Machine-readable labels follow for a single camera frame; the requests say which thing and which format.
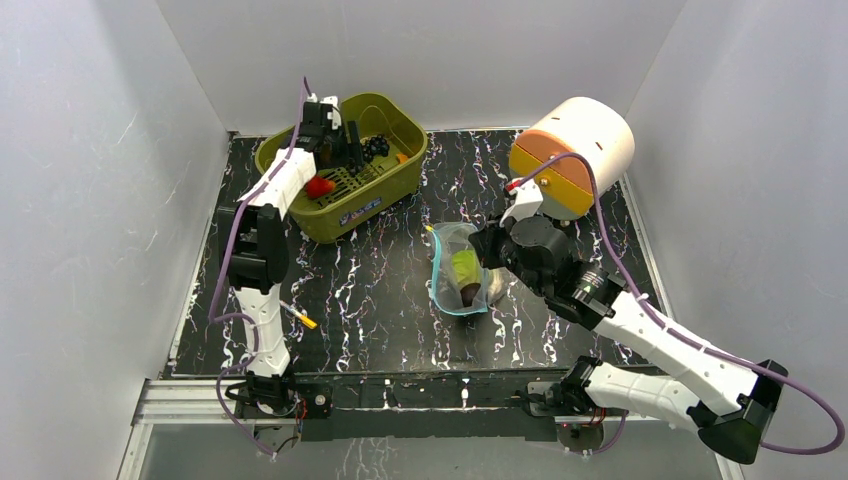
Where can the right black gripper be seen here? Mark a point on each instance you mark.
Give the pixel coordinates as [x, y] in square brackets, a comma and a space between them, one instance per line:
[486, 245]

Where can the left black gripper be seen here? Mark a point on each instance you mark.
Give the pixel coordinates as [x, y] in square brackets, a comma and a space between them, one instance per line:
[351, 157]

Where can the green cabbage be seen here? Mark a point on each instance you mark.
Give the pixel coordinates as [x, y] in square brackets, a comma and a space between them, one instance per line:
[466, 268]

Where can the dark purple eggplant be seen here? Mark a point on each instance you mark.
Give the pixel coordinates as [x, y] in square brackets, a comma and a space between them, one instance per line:
[469, 294]

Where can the clear zip top bag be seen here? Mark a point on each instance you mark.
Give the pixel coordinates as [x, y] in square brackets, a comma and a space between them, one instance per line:
[445, 240]

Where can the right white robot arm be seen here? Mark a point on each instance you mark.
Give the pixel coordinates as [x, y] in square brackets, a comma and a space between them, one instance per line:
[729, 407]

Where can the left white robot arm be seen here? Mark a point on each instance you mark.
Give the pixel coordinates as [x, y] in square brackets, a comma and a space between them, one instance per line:
[254, 258]

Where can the black grape bunch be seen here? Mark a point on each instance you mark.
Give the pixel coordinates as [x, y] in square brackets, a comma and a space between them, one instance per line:
[375, 146]

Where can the red strawberry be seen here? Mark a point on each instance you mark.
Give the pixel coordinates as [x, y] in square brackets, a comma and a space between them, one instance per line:
[318, 187]

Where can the olive green plastic basket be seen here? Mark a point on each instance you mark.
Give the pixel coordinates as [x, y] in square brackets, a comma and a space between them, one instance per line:
[382, 182]

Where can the round drawer cabinet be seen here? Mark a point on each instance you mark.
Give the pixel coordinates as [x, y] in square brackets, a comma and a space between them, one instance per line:
[582, 125]

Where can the yellow capped marker pen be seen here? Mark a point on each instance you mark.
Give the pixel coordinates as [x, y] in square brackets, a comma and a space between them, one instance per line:
[297, 315]

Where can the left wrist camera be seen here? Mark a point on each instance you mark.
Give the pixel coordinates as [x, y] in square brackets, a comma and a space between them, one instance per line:
[332, 113]

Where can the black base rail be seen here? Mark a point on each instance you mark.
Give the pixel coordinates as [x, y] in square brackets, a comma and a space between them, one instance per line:
[524, 403]

